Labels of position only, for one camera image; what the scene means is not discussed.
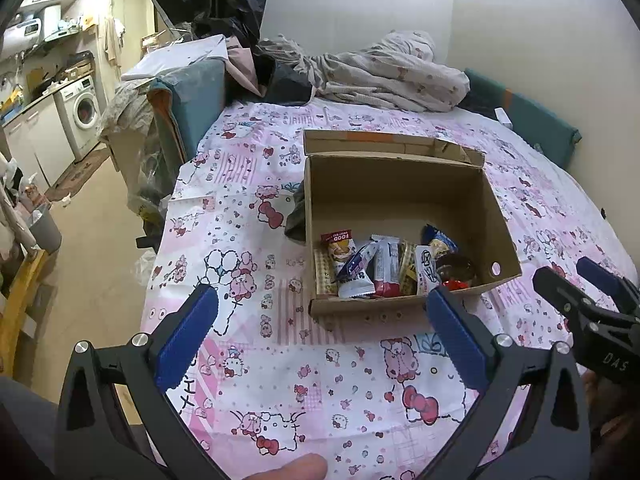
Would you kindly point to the yellow wooden frame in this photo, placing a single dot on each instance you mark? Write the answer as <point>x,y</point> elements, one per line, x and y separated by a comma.
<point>22,300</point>

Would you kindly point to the pink garment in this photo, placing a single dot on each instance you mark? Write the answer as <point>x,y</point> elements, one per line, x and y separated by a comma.
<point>242,67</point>

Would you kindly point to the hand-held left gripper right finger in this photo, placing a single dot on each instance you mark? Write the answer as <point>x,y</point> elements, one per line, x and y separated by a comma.
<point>457,335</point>

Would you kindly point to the teal headboard cushion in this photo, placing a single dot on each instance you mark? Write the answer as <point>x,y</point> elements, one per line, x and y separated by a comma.
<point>525,115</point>

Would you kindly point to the white red snack packet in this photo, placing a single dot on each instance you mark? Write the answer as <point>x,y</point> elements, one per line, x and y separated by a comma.
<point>387,267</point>

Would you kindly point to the dark clothing pile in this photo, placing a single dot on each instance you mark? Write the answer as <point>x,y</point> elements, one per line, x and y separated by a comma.
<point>285,82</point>

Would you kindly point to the white blue snack packet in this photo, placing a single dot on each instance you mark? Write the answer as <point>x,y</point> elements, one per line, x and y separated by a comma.
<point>357,272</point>

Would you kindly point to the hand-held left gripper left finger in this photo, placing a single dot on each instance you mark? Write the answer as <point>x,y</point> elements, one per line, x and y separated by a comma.
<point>187,335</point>

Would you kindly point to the grey bucket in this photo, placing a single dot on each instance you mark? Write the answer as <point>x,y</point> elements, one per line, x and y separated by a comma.
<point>46,230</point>

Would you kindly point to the white wall appliance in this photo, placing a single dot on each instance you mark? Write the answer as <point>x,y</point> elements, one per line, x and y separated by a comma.
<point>22,34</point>

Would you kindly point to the pink printed bedsheet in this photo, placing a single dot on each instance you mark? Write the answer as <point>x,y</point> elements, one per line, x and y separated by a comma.
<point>250,220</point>

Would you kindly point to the yellow cracker pack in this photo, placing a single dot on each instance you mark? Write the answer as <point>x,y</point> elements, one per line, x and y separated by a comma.
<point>325,272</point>

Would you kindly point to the yellow striped snack packet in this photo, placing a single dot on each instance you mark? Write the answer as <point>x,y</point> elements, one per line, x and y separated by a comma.
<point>409,267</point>

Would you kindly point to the white packet with blue print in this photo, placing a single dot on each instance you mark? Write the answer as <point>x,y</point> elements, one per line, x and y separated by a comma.
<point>426,270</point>

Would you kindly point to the red top snack packet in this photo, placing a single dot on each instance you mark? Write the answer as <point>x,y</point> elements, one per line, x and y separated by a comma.
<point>340,244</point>

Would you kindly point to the person's grey trousers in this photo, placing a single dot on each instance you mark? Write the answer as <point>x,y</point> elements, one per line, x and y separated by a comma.
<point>25,430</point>

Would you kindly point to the white washing machine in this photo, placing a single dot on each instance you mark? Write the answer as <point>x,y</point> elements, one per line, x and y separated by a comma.
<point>80,112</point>

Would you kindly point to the hanging beige towel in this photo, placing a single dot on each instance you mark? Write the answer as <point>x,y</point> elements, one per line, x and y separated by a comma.
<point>114,37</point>

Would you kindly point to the dark grey cloth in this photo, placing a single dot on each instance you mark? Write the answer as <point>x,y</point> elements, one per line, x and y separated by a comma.
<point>297,215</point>

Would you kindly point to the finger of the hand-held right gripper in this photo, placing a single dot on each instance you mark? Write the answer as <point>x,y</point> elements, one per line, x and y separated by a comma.
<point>607,280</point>
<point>565,300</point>

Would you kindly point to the patterned floor rug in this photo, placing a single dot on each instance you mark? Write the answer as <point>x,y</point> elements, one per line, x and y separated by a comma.
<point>80,172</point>

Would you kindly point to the clear plastic bag pile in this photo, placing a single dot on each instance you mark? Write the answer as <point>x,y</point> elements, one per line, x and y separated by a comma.
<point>135,160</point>

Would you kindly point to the white water heater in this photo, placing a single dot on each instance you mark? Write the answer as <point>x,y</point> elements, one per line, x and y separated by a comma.
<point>50,19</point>

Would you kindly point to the beige floral quilt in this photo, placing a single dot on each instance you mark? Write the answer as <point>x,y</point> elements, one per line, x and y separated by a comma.
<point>380,72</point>

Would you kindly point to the beige kitchen cabinet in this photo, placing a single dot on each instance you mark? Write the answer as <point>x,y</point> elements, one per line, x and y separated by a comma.
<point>37,140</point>

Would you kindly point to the person's left hand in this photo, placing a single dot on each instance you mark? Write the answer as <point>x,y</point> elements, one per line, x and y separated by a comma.
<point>295,467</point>

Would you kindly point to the dark brown snack packet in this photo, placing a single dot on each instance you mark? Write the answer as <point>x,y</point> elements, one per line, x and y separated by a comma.
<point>456,270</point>

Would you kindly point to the brown cardboard box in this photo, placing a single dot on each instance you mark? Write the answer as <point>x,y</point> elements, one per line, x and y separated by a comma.
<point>400,195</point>

